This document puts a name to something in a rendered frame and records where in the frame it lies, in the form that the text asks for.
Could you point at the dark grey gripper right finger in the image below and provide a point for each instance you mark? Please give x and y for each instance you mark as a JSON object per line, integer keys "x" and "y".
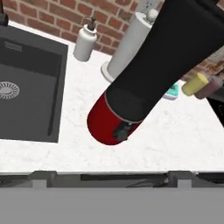
{"x": 180, "y": 178}

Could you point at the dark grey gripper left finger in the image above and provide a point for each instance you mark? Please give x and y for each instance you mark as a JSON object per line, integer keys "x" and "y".
{"x": 43, "y": 178}

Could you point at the red and black blender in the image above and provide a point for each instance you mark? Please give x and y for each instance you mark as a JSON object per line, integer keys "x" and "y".
{"x": 163, "y": 67}

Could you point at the teal sponge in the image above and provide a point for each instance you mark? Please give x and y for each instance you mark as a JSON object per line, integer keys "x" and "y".
{"x": 172, "y": 93}

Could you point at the dark grey sink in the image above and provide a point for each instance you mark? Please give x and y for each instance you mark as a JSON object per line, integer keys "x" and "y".
{"x": 32, "y": 87}

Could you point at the yellow cylinder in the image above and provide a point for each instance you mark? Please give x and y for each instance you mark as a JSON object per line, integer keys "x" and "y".
{"x": 194, "y": 84}

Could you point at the brown cylinder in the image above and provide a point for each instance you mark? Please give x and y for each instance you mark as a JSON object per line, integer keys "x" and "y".
{"x": 210, "y": 87}

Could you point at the white soap dispenser bottle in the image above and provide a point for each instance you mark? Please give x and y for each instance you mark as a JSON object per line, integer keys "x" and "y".
{"x": 84, "y": 43}

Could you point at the white paper towel roll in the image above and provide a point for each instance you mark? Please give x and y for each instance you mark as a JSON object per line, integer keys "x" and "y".
{"x": 128, "y": 46}

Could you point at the black tap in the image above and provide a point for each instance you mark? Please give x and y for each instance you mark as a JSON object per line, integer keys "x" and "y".
{"x": 3, "y": 17}

